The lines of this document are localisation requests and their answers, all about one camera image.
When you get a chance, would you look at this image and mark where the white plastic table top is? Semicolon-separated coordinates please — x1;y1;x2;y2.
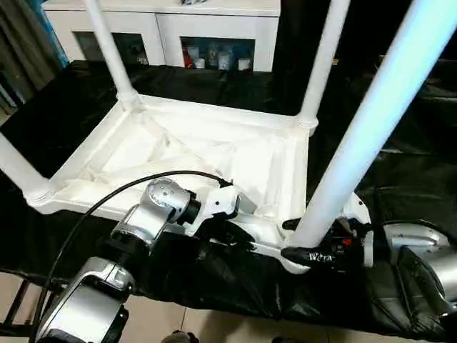
26;94;321;276

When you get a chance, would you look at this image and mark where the white plastic table leg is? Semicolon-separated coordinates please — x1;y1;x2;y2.
298;0;353;128
84;0;144;111
291;0;457;251
0;131;54;208

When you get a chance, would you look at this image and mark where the black mat cover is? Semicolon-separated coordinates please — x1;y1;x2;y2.
0;56;457;333

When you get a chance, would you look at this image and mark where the white glass door cabinet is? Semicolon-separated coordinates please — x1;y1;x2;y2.
42;0;281;74

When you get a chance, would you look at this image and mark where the grey curtain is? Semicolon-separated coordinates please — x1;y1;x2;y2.
0;0;71;115

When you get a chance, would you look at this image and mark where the black folding stand frame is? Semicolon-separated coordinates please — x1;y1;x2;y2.
0;278;47;337

